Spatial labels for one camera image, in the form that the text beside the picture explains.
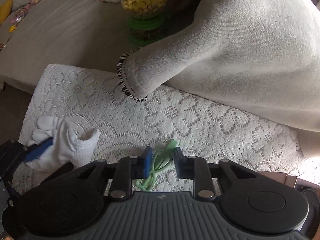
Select clear pink trinket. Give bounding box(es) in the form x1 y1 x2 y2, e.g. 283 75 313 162
11 4 30 25

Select white cotton glove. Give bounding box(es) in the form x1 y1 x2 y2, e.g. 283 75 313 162
26 116 100 173

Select yellow plush toy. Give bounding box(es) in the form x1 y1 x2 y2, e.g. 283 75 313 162
0 0 13 24

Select green toy glasses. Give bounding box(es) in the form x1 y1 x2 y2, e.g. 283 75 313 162
134 139 178 189

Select beige plush blanket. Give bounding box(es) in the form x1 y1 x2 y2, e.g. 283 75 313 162
116 0 320 159

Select brown cardboard box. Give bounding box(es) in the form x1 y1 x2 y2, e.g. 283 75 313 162
260 171 307 189

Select green candy dispenser jar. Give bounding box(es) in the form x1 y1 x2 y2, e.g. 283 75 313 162
121 0 170 47

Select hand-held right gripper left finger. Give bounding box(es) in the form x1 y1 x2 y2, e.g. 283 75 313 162
75 146 153 200

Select white lace tablecloth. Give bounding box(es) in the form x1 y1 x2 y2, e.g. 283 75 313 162
11 64 307 200

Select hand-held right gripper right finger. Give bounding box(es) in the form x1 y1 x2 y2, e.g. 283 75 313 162
174 147 250 201

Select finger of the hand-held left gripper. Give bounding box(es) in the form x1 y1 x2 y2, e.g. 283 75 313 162
21 137 54 163

